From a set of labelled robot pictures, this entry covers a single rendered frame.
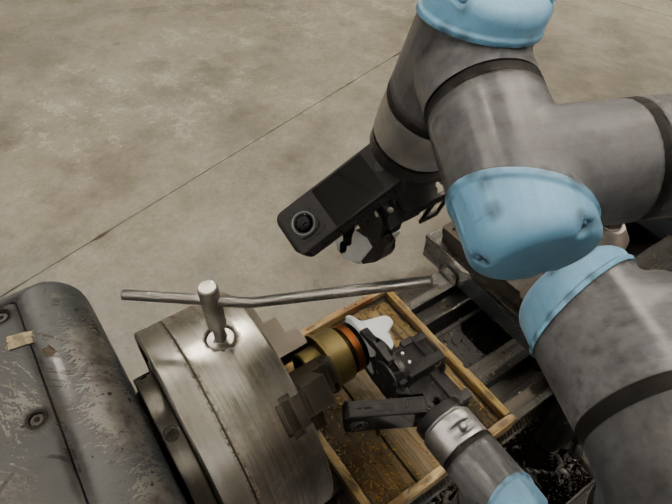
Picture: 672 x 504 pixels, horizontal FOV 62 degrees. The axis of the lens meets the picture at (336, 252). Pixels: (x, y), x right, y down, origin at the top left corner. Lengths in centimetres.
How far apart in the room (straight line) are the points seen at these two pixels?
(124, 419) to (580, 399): 44
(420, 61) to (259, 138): 278
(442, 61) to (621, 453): 29
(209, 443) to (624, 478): 39
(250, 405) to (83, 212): 233
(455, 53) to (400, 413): 52
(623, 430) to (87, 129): 324
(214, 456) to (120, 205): 231
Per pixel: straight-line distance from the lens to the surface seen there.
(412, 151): 42
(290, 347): 81
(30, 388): 68
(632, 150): 34
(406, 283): 55
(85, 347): 70
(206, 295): 60
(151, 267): 251
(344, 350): 79
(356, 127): 319
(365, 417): 76
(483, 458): 73
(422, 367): 78
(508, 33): 35
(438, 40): 36
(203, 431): 63
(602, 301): 49
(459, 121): 33
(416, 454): 98
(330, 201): 48
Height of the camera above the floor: 177
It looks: 46 degrees down
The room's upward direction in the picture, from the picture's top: straight up
